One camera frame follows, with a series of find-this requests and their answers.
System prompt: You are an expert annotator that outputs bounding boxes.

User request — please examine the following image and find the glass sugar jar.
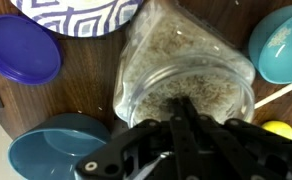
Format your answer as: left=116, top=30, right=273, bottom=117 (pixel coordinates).
left=112, top=0, right=257, bottom=130

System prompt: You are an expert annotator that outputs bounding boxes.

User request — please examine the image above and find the purple plastic jar lid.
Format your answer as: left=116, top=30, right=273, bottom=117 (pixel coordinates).
left=0, top=13, right=65, bottom=86

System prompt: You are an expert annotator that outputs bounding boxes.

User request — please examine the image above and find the deep teal measuring cup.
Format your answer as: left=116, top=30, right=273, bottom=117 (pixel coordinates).
left=247, top=3, right=292, bottom=86

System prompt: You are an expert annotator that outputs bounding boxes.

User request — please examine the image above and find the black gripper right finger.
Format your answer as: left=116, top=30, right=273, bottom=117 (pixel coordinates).
left=185, top=97, right=292, bottom=180

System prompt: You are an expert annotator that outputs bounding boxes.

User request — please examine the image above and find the yellow lemon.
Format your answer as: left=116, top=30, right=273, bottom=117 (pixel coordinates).
left=261, top=120, right=292, bottom=141

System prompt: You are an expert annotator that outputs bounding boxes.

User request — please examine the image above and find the dark blue bowl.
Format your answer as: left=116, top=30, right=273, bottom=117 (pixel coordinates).
left=7, top=112, right=112, bottom=180

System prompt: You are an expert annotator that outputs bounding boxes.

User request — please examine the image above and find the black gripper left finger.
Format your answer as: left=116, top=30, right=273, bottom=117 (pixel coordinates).
left=75, top=97, right=201, bottom=180

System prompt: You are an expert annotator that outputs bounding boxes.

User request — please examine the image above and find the blue white patterned paper plate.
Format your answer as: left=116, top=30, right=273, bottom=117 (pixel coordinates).
left=9, top=0, right=144, bottom=39

